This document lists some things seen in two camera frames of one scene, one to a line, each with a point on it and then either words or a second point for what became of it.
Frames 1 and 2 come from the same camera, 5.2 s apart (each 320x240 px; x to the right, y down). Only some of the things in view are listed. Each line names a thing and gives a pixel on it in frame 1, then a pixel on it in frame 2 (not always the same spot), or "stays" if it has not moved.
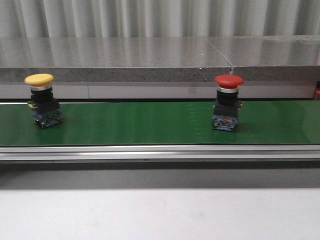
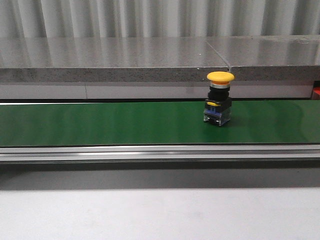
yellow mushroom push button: x=46 y=108 → x=218 y=107
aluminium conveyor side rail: x=245 y=152 stays
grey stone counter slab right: x=271 y=58 stays
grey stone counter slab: x=112 y=59 stays
